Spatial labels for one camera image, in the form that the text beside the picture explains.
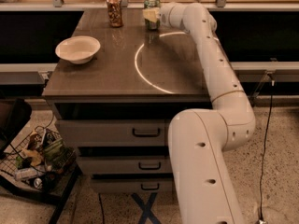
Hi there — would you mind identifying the black cable under cabinet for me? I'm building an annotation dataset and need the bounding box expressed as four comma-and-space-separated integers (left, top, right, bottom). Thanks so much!
98, 193, 107, 224

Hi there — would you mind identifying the green snack bag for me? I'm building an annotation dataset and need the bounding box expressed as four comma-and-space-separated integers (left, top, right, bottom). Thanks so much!
43, 138, 66, 166

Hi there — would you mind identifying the brown orange soda can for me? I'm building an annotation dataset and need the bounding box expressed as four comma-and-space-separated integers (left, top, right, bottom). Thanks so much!
107, 0, 123, 27

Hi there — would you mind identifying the top grey drawer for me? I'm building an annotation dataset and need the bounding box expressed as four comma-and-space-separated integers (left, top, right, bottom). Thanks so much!
55, 119, 167, 147

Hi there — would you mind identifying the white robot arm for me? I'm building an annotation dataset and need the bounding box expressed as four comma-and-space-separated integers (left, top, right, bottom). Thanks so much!
143, 3, 255, 224

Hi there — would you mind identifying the grey drawer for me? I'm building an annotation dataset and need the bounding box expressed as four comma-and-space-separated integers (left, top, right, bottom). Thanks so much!
90, 178, 173, 193
77, 156, 172, 175
55, 119, 167, 147

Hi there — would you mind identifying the grey drawer cabinet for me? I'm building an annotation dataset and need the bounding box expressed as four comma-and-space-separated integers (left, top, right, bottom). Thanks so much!
44, 9, 211, 180

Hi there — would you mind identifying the white paper bowl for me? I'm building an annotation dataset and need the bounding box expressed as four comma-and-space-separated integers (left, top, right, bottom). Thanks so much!
55, 35, 101, 64

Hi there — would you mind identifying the black wire basket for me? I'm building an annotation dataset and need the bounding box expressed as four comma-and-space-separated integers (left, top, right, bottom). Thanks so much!
0, 126, 76, 191

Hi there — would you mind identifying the green soda can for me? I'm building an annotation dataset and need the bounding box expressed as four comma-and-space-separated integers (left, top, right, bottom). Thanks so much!
144, 0, 160, 31

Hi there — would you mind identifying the clear plastic bottle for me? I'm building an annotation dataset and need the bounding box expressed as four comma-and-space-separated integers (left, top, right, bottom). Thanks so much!
14, 167, 46, 181

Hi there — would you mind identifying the bottom grey drawer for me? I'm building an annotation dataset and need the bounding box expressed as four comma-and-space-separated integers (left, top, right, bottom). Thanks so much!
90, 178, 173, 193

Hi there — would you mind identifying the middle grey drawer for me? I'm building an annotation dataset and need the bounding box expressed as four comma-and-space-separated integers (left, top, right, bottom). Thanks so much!
77, 156, 172, 175

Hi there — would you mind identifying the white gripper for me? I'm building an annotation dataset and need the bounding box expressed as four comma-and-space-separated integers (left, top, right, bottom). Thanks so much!
143, 3, 186, 28

